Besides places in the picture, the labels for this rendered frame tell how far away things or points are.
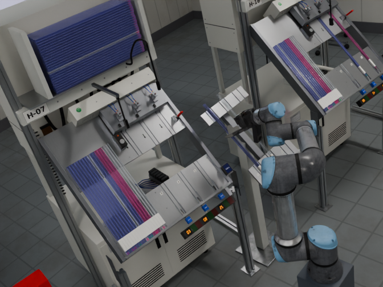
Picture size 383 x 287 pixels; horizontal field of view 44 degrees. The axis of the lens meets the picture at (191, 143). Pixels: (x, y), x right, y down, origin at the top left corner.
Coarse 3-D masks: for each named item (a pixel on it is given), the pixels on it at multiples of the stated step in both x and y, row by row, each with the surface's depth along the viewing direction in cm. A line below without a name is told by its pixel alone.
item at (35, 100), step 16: (144, 16) 232; (16, 32) 201; (144, 32) 237; (144, 48) 243; (32, 64) 206; (32, 80) 219; (32, 96) 222; (48, 96) 214; (32, 112) 216; (48, 112) 220; (160, 176) 269; (144, 192) 262; (240, 192) 253; (224, 224) 279
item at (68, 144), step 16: (160, 112) 249; (64, 128) 231; (80, 128) 234; (96, 128) 236; (128, 128) 241; (144, 128) 243; (160, 128) 246; (176, 128) 249; (48, 144) 226; (64, 144) 228; (80, 144) 230; (96, 144) 233; (112, 144) 235; (128, 144) 238; (144, 144) 240; (64, 160) 225; (128, 160) 234
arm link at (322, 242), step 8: (304, 232) 199; (312, 232) 195; (320, 232) 195; (328, 232) 195; (304, 240) 195; (312, 240) 192; (320, 240) 191; (328, 240) 191; (336, 240) 194; (312, 248) 193; (320, 248) 192; (328, 248) 191; (336, 248) 195; (312, 256) 194; (320, 256) 194; (328, 256) 194; (336, 256) 197; (320, 264) 197; (328, 264) 197
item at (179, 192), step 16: (208, 160) 247; (176, 176) 238; (192, 176) 241; (208, 176) 243; (160, 192) 232; (176, 192) 235; (192, 192) 237; (208, 192) 240; (160, 208) 229; (176, 208) 231
